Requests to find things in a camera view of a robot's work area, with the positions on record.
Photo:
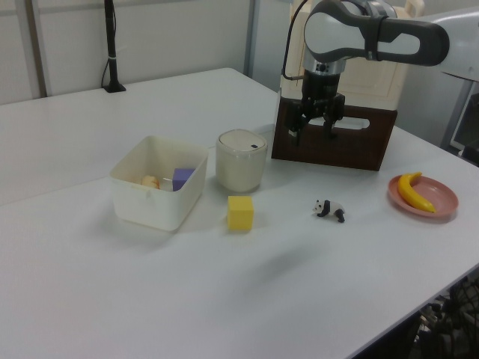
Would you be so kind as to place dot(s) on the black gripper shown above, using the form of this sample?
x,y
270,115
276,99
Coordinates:
x,y
322,88

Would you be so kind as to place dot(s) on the white grey Franka robot arm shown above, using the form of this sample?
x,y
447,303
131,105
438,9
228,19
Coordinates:
x,y
333,26

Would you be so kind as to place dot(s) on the dark wood drawer cabinet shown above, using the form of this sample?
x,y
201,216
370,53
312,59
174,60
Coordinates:
x,y
329,159

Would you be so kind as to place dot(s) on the cream round trash can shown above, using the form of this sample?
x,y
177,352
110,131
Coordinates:
x,y
239,164

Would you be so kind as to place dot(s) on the panda toy figure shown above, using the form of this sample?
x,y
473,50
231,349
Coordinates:
x,y
329,209

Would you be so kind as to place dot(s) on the yellow toy banana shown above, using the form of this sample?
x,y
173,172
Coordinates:
x,y
408,190

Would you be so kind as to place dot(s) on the yellow foam cube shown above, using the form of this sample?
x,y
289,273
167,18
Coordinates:
x,y
240,214

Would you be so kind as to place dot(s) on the purple foam block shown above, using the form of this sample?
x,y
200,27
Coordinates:
x,y
181,176

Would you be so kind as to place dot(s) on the pink plate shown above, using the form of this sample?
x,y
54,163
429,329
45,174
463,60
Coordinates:
x,y
441,198

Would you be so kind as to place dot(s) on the peach coloured toy fruit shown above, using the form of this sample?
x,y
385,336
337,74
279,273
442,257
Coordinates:
x,y
150,182

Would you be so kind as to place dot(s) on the white square plastic bin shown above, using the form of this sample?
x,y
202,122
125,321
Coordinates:
x,y
149,207

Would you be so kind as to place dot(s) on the black pole stand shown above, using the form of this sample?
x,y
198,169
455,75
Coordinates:
x,y
111,45

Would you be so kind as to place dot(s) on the black chair base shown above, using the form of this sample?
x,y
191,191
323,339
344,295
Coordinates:
x,y
449,321

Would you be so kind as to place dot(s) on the grey metal frame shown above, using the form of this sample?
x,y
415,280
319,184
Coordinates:
x,y
462,119

